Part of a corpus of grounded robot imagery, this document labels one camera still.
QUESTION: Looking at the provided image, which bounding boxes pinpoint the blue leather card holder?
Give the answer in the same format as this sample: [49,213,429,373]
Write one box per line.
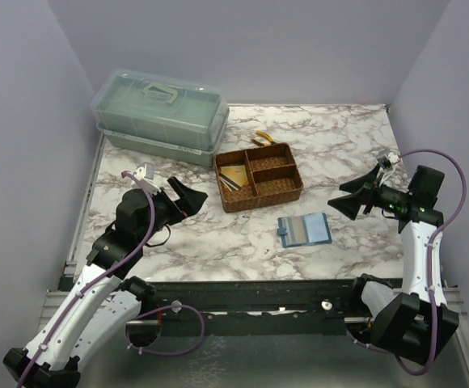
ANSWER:
[277,213,332,248]

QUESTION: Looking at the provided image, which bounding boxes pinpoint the gold credit card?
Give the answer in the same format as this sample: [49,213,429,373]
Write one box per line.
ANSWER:
[219,165,248,192]
[286,216,308,246]

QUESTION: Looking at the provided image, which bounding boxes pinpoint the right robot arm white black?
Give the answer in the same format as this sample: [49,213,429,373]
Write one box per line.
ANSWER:
[328,166,459,365]

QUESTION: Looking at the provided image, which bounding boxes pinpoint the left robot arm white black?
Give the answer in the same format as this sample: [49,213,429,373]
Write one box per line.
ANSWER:
[3,171,208,387]

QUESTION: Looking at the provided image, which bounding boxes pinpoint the brown woven divided basket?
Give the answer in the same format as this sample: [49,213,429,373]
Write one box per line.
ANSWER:
[214,143,303,213]

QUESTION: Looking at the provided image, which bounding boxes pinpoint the green plastic storage box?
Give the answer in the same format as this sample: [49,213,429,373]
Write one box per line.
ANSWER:
[91,69,230,167]

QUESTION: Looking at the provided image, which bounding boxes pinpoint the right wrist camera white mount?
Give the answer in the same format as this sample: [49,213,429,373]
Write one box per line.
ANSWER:
[376,149,401,184]

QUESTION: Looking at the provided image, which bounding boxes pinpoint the yellow handled pliers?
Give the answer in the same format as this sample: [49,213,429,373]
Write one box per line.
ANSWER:
[251,130,276,147]

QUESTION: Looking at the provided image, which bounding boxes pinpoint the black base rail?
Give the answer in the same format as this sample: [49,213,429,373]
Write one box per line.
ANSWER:
[104,276,399,336]

